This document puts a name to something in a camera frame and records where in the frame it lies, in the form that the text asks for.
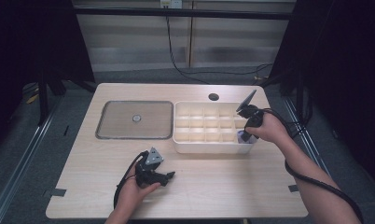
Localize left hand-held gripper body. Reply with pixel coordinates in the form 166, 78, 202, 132
134, 147, 170, 189

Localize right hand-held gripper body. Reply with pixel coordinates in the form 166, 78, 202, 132
236, 89, 266, 129

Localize light purple sock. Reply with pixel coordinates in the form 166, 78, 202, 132
237, 130, 257, 145

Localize white compartment storage box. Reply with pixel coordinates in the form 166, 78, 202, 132
172, 101, 258, 155

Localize person's right hand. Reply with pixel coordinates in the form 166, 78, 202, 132
244, 114, 291, 147

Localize person's left hand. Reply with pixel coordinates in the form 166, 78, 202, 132
117, 167, 161, 211

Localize black curtain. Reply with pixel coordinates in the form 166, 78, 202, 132
269, 0, 375, 190
0, 0, 96, 150

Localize black horizontal bar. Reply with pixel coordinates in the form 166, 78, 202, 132
73, 7, 297, 21

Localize black metal stand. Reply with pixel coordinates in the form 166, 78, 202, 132
36, 73, 50, 126

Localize small yellow object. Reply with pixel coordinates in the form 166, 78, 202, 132
25, 92, 40, 105

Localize left hand-held gripper black cable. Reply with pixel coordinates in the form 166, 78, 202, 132
113, 150, 150, 210

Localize bundle of black cables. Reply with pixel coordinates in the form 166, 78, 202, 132
275, 87, 314, 147

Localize metal floor rail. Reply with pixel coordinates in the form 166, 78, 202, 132
0, 102, 63, 224
283, 97, 356, 224

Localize black floor cable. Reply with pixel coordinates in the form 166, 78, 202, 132
165, 15, 274, 86

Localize white wall power outlet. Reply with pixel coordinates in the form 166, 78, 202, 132
160, 0, 184, 9

